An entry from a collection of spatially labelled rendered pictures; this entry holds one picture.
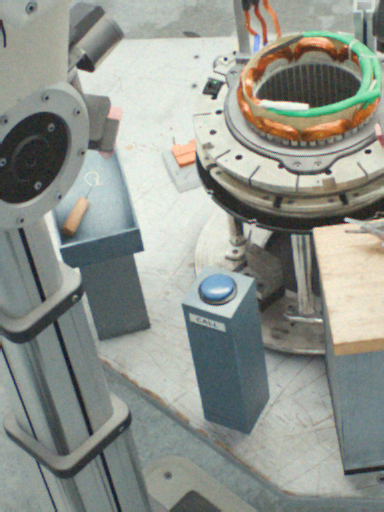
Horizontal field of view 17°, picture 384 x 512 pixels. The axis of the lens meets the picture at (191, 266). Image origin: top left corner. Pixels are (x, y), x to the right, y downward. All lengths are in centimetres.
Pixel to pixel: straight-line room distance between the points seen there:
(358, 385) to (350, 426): 9
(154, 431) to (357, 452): 112
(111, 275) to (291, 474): 38
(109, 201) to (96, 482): 38
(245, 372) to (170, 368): 21
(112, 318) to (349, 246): 44
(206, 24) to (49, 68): 257
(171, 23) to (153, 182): 168
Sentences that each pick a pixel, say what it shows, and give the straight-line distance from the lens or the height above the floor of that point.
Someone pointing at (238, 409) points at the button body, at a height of 84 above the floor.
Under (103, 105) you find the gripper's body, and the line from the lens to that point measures 162.
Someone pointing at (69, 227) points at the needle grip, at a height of 104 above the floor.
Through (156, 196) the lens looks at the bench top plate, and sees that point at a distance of 209.
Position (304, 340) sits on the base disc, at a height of 80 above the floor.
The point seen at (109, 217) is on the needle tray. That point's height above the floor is 103.
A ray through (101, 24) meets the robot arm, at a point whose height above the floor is 132.
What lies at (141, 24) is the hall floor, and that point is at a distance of 377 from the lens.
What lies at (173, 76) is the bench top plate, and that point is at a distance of 231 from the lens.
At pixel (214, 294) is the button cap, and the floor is 104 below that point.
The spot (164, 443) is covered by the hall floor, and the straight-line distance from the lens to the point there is 273.
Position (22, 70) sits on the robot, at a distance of 114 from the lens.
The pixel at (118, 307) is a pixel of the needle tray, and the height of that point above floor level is 84.
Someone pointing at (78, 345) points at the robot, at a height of 108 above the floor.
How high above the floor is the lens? 223
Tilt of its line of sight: 47 degrees down
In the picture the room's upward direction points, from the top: 11 degrees counter-clockwise
